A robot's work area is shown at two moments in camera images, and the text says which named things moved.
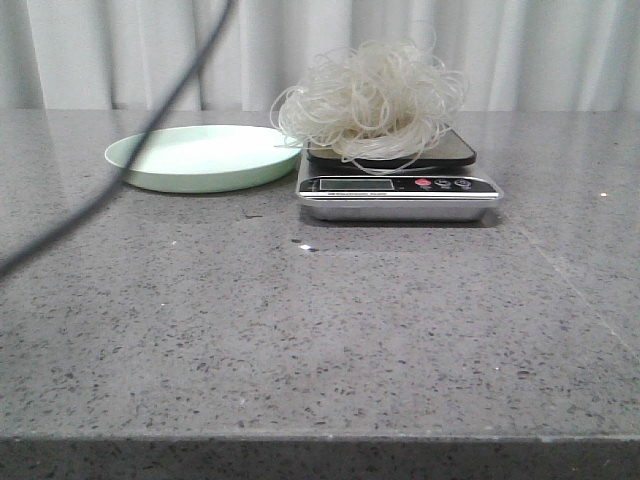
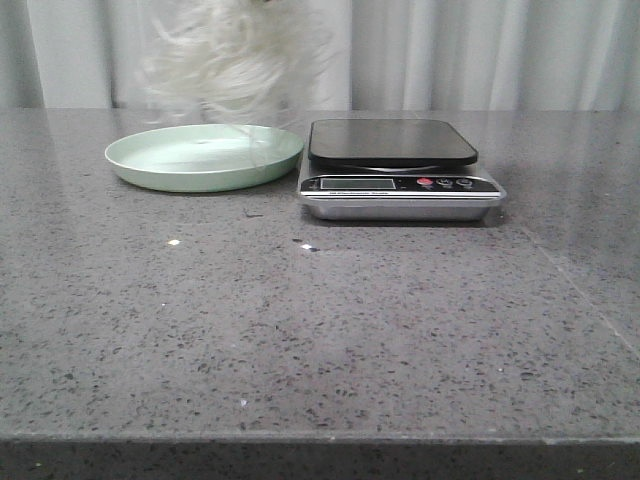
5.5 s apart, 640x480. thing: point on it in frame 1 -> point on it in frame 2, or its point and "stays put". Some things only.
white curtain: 128,55 stays put
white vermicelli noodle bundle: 380,105 -> 243,63
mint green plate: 205,158 stays put
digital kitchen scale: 435,184 stays put
